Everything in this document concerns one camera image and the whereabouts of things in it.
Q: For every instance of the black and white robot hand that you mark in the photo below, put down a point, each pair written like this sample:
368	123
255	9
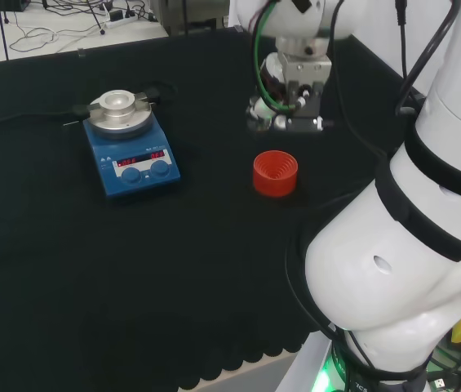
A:
295	124

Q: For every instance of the heater with blue base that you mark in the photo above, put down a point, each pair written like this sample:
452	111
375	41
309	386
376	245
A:
132	179

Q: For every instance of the white power strip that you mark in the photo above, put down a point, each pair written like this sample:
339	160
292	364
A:
120	20

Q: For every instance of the clear cloth clip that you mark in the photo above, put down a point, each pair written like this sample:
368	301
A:
81	52

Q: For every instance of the thin metal probe rod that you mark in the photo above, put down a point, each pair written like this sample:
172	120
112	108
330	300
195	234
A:
69	123

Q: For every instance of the black bench cloth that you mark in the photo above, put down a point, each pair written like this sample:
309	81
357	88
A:
91	286

